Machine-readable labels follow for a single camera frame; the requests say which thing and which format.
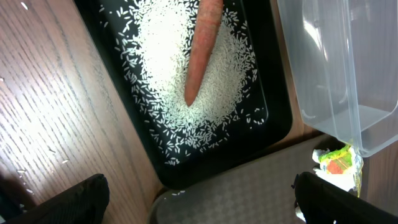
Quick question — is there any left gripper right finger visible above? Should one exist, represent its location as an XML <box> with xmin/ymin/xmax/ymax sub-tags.
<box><xmin>292</xmin><ymin>172</ymin><xmax>397</xmax><ymax>224</ymax></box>

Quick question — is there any pile of white rice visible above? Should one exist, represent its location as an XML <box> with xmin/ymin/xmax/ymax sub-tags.
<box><xmin>95</xmin><ymin>0</ymin><xmax>258</xmax><ymax>166</ymax></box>

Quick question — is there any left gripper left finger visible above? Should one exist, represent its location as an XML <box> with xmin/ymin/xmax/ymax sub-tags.
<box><xmin>6</xmin><ymin>174</ymin><xmax>109</xmax><ymax>224</ymax></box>

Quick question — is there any clear plastic bin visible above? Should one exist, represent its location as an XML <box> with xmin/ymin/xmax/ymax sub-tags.
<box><xmin>277</xmin><ymin>0</ymin><xmax>397</xmax><ymax>157</ymax></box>

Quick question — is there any orange carrot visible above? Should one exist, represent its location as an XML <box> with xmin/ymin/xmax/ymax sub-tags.
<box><xmin>184</xmin><ymin>0</ymin><xmax>223</xmax><ymax>106</ymax></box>

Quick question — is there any brown serving tray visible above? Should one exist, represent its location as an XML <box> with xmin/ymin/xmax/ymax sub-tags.
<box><xmin>147</xmin><ymin>135</ymin><xmax>346</xmax><ymax>224</ymax></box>

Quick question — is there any black waste tray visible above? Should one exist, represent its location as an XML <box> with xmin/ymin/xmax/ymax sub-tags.
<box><xmin>75</xmin><ymin>0</ymin><xmax>293</xmax><ymax>190</ymax></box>

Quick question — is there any green snack wrapper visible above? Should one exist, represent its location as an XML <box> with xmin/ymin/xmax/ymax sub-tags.
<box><xmin>312</xmin><ymin>144</ymin><xmax>364</xmax><ymax>197</ymax></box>

